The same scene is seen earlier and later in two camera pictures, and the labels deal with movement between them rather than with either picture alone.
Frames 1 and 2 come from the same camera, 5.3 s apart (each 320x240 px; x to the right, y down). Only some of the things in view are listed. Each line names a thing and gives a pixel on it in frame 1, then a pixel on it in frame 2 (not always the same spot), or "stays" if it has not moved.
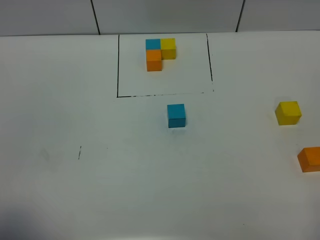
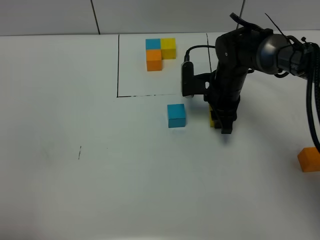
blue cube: [176, 115] stays
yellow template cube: [168, 47] stays
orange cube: [309, 159] stays
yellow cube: [288, 113] → [212, 122]
